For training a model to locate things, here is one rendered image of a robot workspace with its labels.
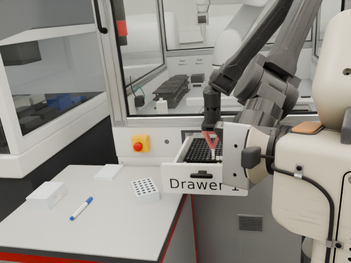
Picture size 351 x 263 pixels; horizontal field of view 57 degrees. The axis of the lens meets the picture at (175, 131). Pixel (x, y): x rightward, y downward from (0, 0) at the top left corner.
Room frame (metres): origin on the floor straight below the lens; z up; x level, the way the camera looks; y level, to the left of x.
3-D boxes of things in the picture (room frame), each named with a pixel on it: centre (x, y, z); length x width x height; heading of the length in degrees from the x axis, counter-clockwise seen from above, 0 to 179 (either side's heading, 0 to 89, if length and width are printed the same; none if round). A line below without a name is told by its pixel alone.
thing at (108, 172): (1.32, 0.31, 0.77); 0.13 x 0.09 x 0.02; 164
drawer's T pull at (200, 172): (0.95, -0.07, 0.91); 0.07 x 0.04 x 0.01; 75
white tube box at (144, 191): (1.10, 0.14, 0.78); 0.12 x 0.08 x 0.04; 16
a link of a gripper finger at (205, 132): (1.07, -0.13, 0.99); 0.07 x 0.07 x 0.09; 75
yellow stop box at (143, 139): (1.35, 0.16, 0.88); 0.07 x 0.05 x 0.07; 75
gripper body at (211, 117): (1.06, -0.13, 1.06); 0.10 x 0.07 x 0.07; 165
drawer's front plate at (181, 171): (0.97, -0.08, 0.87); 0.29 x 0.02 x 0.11; 75
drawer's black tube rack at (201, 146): (1.17, -0.13, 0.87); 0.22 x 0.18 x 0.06; 165
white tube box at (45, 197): (1.12, 0.52, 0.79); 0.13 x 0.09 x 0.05; 166
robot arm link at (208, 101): (1.07, -0.14, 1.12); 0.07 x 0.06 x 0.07; 176
